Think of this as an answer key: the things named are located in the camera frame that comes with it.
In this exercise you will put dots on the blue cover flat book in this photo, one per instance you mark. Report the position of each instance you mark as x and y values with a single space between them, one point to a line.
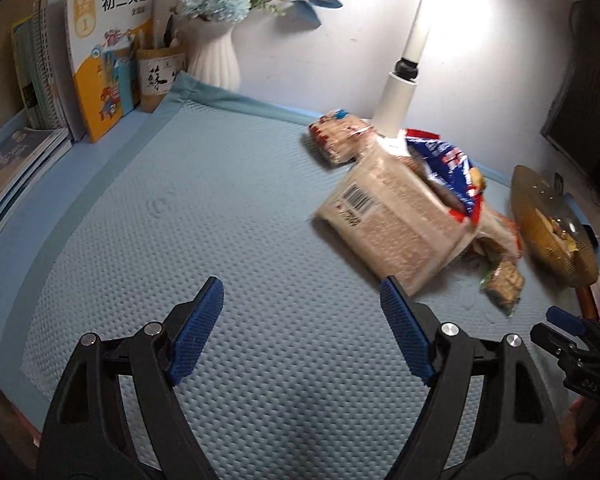
15 160

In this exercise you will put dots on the blue textured mat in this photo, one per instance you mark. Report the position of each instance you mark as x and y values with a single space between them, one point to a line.
230 210

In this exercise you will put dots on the spiral bound notebook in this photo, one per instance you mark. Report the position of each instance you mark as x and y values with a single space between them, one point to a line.
27 75

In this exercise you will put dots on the yellow and white textbook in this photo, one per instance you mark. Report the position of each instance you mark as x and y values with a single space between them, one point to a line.
110 60

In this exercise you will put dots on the gold ribbed basket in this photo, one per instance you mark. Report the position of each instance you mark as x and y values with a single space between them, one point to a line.
540 200

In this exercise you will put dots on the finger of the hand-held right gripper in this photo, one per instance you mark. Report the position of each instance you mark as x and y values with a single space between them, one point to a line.
545 337
560 316

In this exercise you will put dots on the dark framed panel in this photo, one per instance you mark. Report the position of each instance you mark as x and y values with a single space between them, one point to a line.
580 110

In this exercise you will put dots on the white ribbed vase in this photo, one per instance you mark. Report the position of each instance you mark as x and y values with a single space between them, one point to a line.
212 65

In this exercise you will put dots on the orange red bread packet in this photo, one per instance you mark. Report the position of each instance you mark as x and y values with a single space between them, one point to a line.
510 227

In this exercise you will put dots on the white desk lamp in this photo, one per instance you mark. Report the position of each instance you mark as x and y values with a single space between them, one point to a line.
397 100

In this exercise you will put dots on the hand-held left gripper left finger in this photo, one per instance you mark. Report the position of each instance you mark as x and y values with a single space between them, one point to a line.
200 330

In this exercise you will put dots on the brown pen holder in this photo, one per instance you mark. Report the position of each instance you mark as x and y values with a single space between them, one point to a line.
160 80

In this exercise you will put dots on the green edged biscuit packet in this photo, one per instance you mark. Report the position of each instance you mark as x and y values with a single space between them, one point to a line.
505 282

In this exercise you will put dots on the blue and red snack bag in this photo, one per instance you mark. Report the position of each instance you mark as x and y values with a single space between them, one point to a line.
445 160

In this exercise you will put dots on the large beige snack packet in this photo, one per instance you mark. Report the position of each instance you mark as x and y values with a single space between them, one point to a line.
400 225

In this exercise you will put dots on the red white striped snack packet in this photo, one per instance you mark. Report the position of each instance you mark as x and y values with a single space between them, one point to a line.
335 135

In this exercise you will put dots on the white flat book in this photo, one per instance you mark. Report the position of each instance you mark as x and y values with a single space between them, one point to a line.
10 210

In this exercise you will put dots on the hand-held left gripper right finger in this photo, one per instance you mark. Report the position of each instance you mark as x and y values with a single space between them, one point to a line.
405 330

